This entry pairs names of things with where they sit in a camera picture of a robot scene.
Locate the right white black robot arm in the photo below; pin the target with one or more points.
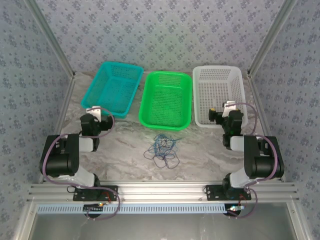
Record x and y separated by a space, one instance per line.
262 165

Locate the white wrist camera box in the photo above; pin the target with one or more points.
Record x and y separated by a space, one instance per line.
228 108
95 112

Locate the white perforated plastic basket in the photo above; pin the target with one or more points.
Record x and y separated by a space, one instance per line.
215 92

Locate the grey metal lower panel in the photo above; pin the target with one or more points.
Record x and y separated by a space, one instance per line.
162 227

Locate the aluminium table side rail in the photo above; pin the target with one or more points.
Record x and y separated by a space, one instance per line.
65 105
260 105

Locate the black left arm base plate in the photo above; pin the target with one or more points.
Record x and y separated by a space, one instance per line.
112 192

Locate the small black circuit board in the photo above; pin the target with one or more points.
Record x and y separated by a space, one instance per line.
235 209
93 207

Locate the teal perforated plastic basket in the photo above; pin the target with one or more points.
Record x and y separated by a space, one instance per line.
112 87

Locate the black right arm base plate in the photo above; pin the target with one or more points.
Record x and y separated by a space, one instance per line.
212 192

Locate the green perforated plastic basket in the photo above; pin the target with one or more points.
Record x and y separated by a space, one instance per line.
165 100

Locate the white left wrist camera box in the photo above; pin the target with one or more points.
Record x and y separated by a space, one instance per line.
95 112

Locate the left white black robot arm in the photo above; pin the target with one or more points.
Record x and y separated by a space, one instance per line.
60 160

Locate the aluminium frame post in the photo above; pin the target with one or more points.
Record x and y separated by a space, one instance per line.
51 37
271 37

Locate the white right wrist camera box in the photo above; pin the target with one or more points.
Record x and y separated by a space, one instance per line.
228 108

